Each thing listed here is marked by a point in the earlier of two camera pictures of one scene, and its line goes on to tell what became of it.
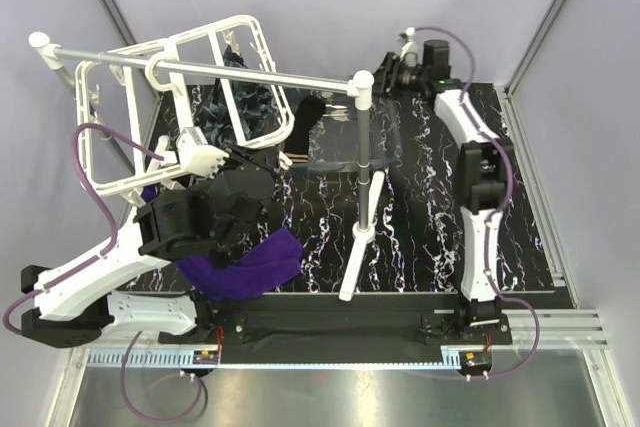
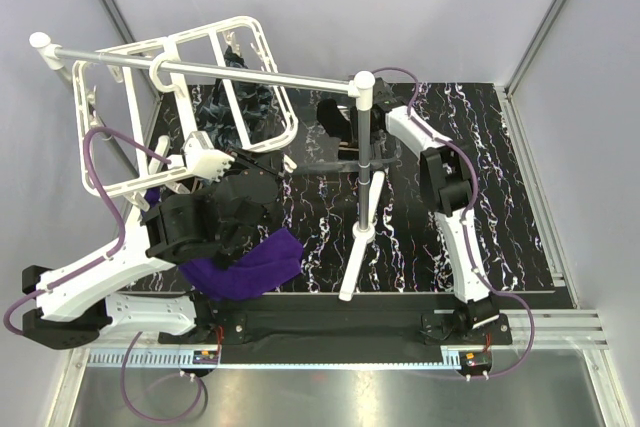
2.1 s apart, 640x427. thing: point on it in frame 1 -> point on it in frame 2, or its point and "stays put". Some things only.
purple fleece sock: x=274 y=257 stays put
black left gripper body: x=236 y=156 stays put
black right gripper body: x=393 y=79 -> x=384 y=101
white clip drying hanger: x=178 y=107 stays put
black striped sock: x=308 y=112 -> x=338 y=126
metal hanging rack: x=361 y=87 stays put
